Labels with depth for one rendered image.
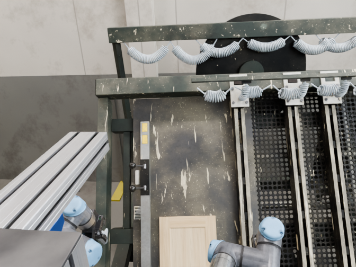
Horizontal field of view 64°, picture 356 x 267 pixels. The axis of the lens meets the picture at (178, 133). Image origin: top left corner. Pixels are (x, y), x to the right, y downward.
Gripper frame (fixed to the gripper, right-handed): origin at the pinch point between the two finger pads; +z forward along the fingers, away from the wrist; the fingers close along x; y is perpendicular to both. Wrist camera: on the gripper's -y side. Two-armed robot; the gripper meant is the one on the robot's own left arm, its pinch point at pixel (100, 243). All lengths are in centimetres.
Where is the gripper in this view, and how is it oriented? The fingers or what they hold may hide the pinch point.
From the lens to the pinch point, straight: 137.3
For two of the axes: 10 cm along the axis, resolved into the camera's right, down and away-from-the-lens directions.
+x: -9.9, -0.2, 1.3
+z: 0.9, 6.3, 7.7
